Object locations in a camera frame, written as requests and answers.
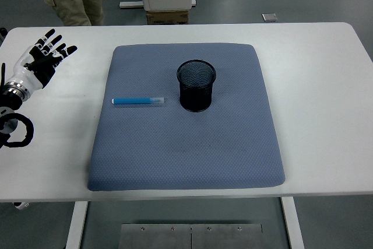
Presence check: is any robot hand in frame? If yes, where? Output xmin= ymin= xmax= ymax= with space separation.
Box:
xmin=11 ymin=29 xmax=78 ymax=91

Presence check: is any grey metal plate with screws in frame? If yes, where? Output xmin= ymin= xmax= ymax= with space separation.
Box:
xmin=119 ymin=223 xmax=192 ymax=249
xmin=191 ymin=223 xmax=263 ymax=249

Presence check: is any white table leg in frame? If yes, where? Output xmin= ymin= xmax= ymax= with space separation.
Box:
xmin=280 ymin=196 xmax=305 ymax=249
xmin=64 ymin=201 xmax=89 ymax=249

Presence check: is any brown cardboard box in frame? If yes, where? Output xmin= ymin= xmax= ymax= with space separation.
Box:
xmin=145 ymin=9 xmax=190 ymax=25

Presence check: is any grey-blue textured mat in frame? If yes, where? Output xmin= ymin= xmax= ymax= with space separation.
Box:
xmin=86 ymin=42 xmax=286 ymax=193

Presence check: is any black mesh pen holder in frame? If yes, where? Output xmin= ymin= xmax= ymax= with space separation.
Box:
xmin=176 ymin=59 xmax=217 ymax=113

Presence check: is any blue marker with clear cap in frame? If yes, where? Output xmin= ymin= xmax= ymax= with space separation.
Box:
xmin=111 ymin=96 xmax=165 ymax=106

